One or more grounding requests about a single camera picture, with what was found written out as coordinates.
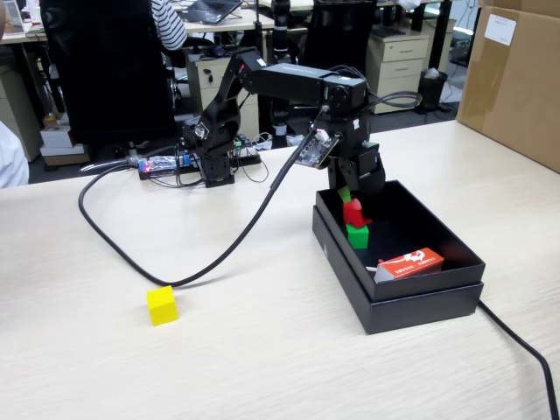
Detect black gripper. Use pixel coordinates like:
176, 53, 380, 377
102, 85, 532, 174
325, 114, 386, 202

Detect red wooden cube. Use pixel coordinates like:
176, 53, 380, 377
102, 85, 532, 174
342, 198, 374, 228

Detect green wooden cube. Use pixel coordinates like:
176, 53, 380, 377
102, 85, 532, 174
346, 222, 370, 250

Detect yellow wooden cube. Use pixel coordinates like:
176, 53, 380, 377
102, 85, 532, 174
145, 284, 180, 327

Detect black open cardboard box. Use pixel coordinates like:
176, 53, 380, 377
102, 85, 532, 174
314, 178, 487, 303

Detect large brown cardboard box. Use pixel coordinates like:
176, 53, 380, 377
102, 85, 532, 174
455, 0, 560, 174

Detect orange drink carton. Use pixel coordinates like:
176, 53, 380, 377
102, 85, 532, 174
366, 247, 445, 284

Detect black trash bin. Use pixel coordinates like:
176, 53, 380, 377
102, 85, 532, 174
414, 67, 450, 114

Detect beige three-drawer cabinet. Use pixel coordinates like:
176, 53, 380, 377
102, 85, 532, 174
365, 33, 431, 116

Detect black mesh office chair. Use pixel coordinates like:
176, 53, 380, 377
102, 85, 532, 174
297, 0, 380, 132

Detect black pole with white bands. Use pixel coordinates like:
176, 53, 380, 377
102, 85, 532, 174
269, 0, 292, 148

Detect beige drawer cabinet with lock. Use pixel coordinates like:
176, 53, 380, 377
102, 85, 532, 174
185, 47, 260, 139

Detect controller board with red LED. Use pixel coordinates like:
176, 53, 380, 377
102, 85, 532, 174
137, 150, 193, 181

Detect black laptop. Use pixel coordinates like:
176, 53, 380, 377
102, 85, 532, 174
179, 0, 244, 25

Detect person in striped shirt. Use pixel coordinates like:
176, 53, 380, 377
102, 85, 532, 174
150, 0, 189, 52

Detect large black office chair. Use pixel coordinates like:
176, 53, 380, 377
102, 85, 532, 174
38, 0, 180, 158

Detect stacked white boxes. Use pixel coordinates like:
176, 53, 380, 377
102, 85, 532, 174
39, 124, 91, 167

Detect person in white shirt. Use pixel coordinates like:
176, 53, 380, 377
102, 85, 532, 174
0, 121, 31, 190

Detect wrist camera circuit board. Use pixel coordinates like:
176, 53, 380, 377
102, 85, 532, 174
293, 129, 340, 170

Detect thick black camera cable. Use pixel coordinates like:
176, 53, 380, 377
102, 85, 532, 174
78, 139, 316, 288

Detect gray braided cable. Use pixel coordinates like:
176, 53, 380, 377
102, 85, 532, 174
77, 157, 141, 177

